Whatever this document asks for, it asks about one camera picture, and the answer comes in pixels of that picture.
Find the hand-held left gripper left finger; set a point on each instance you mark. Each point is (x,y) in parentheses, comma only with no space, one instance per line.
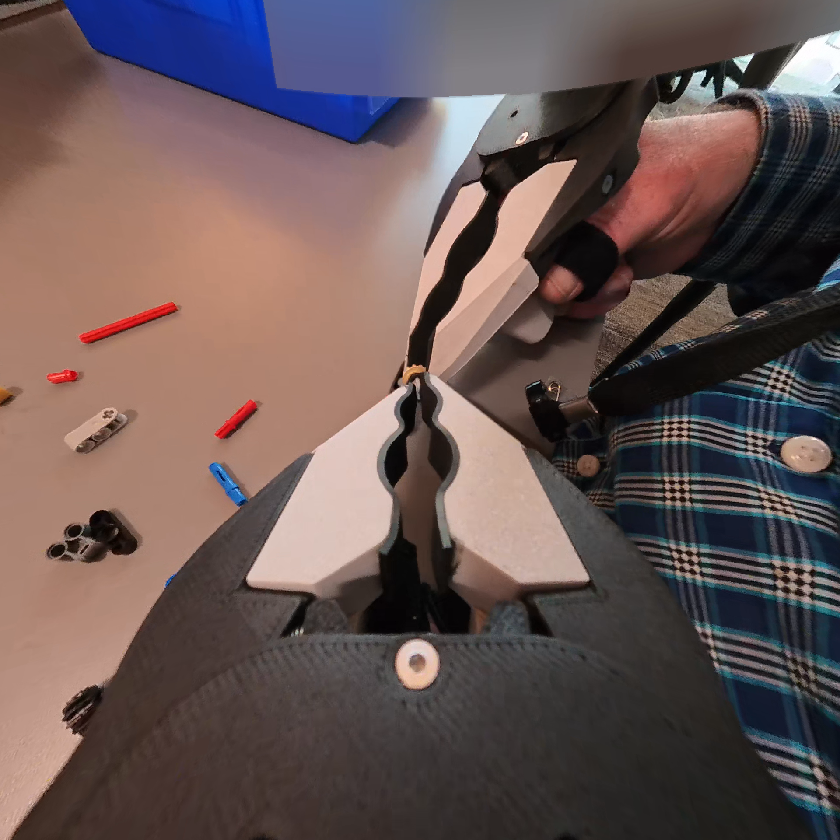
(328,525)

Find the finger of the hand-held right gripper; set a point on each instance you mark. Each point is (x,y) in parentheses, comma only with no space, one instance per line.
(439,262)
(492,302)

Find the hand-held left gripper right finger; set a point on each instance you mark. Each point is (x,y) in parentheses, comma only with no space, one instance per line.
(518,525)

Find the tan lego bevel gear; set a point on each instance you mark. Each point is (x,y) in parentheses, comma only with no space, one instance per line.
(413,375)

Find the person's right forearm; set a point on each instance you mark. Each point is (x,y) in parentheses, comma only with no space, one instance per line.
(787,184)

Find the blue lego pin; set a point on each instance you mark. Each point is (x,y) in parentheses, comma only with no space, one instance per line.
(228,484)

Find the black grey lego connector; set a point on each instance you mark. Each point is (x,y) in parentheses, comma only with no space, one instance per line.
(92,535)

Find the light grey lego liftarm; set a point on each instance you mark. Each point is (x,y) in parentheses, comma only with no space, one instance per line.
(95,430)

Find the long red lego axle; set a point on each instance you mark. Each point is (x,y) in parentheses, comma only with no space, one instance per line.
(128,323)

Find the small red lego pin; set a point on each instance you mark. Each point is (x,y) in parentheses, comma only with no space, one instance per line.
(62,376)

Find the black lego gear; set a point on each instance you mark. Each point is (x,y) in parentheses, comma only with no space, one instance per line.
(82,709)

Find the person's right hand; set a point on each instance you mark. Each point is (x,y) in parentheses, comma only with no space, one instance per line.
(676,184)

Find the black badge reel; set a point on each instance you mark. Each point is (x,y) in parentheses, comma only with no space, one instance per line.
(544,413)

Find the blue plaid shirt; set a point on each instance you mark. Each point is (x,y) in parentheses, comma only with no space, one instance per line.
(722,558)

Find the blue storage bin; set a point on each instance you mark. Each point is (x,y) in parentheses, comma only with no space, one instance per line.
(197,52)

